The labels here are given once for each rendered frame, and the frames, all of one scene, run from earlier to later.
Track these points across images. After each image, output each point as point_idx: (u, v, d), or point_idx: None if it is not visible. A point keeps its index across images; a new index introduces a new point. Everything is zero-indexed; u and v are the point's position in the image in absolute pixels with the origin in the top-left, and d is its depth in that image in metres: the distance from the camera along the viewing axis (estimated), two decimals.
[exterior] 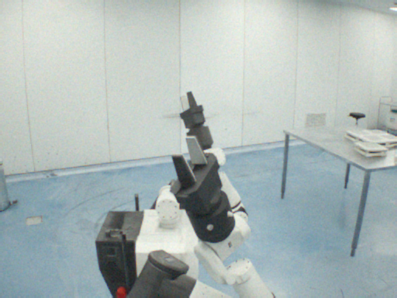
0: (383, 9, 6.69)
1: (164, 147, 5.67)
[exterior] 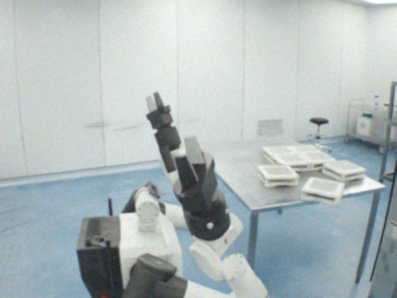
0: (352, 0, 6.04)
1: (87, 159, 5.02)
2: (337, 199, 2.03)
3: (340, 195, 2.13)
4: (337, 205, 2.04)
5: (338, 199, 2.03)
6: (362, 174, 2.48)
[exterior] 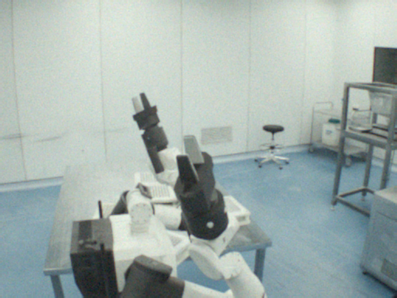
0: None
1: (5, 173, 4.39)
2: None
3: (180, 259, 1.50)
4: None
5: None
6: (244, 219, 1.85)
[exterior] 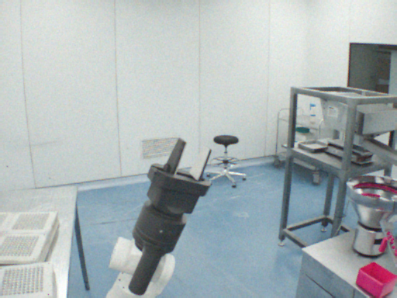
0: None
1: None
2: None
3: None
4: None
5: None
6: None
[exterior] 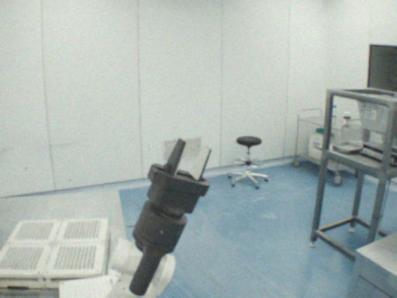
0: None
1: None
2: None
3: None
4: None
5: None
6: None
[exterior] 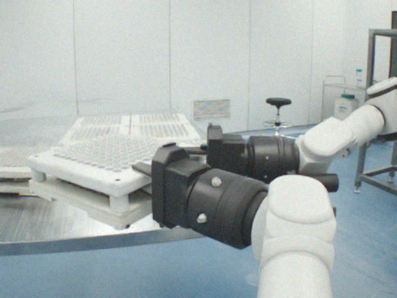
0: None
1: None
2: (119, 201, 0.48)
3: None
4: (126, 226, 0.49)
5: (123, 202, 0.49)
6: None
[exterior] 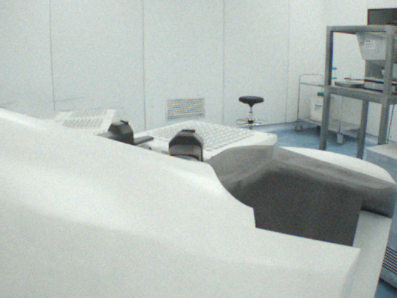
0: None
1: None
2: None
3: None
4: None
5: None
6: None
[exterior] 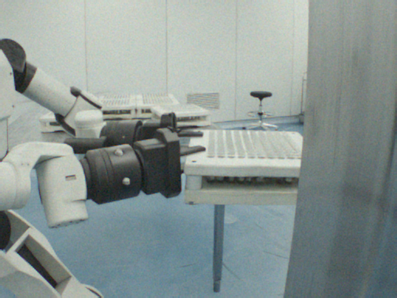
0: None
1: None
2: None
3: None
4: None
5: None
6: (205, 119, 1.72)
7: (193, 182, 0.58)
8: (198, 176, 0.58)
